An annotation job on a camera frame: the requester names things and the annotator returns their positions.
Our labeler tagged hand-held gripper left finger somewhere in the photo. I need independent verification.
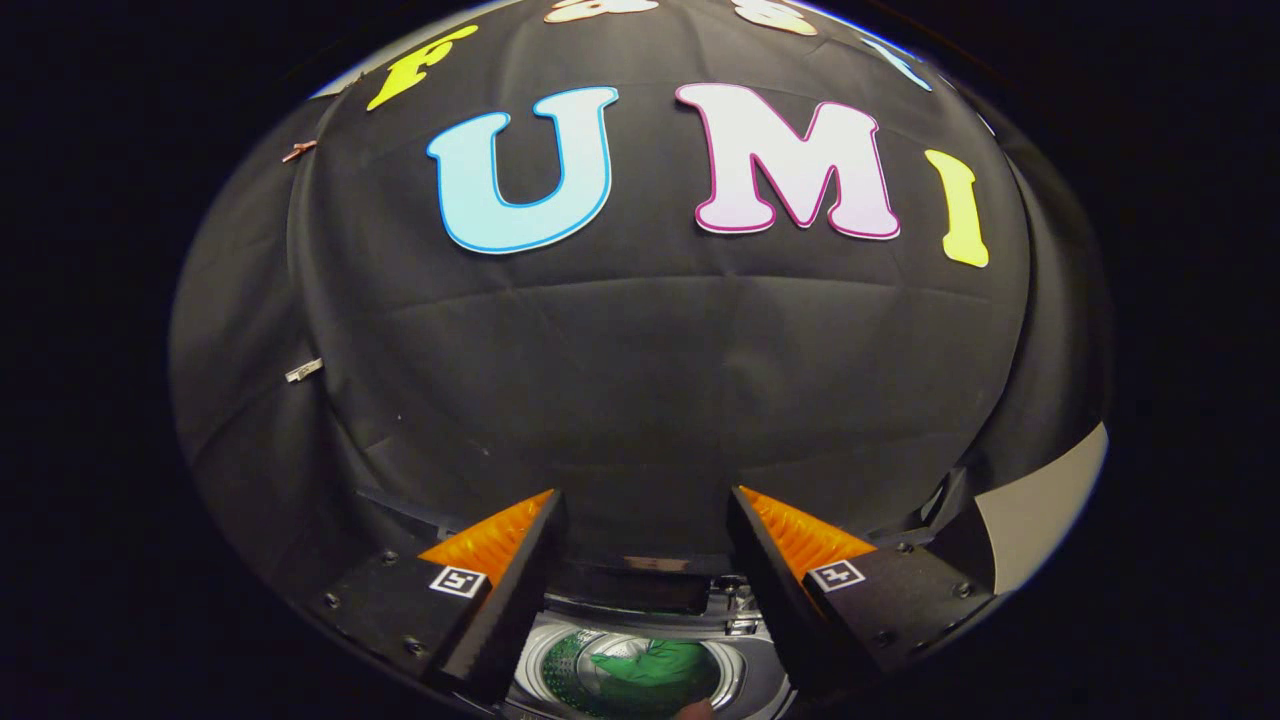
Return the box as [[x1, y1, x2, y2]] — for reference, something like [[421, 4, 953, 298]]
[[315, 488, 566, 706]]

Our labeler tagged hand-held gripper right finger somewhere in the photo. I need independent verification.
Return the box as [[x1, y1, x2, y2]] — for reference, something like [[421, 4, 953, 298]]
[[725, 485, 1001, 701]]

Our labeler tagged green button shirt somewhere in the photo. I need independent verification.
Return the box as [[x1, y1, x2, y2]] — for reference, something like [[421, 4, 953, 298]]
[[590, 640, 721, 701]]

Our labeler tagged grey washing machine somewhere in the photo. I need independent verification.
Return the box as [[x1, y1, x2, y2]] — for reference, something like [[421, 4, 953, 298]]
[[355, 485, 946, 720]]

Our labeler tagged black backdrop cloth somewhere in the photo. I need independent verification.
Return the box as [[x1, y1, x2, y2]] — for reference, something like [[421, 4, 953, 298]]
[[168, 0, 1113, 601]]

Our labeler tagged grey cabinet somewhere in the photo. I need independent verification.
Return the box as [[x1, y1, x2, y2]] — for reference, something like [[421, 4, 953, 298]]
[[975, 422, 1109, 596]]

